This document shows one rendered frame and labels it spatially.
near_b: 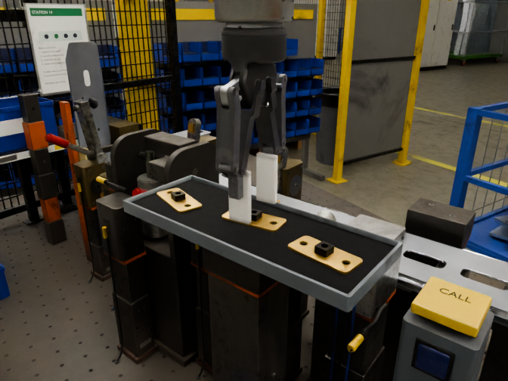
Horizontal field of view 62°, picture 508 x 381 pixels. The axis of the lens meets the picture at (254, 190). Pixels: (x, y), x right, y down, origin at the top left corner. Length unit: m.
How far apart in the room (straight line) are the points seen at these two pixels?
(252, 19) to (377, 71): 3.58
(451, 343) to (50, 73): 1.57
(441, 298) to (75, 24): 1.59
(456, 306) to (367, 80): 3.56
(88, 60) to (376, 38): 2.89
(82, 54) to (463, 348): 1.31
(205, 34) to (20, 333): 2.52
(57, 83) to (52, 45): 0.13
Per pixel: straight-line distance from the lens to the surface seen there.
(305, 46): 3.79
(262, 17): 0.47
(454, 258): 0.87
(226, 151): 0.48
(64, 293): 1.32
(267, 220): 0.57
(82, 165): 1.20
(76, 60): 1.48
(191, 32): 3.22
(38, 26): 1.73
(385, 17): 4.03
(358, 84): 3.88
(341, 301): 0.44
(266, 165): 0.57
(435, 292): 0.47
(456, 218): 0.97
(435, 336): 0.45
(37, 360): 1.13
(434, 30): 12.90
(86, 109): 1.17
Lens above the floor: 1.42
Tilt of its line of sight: 23 degrees down
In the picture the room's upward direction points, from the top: straight up
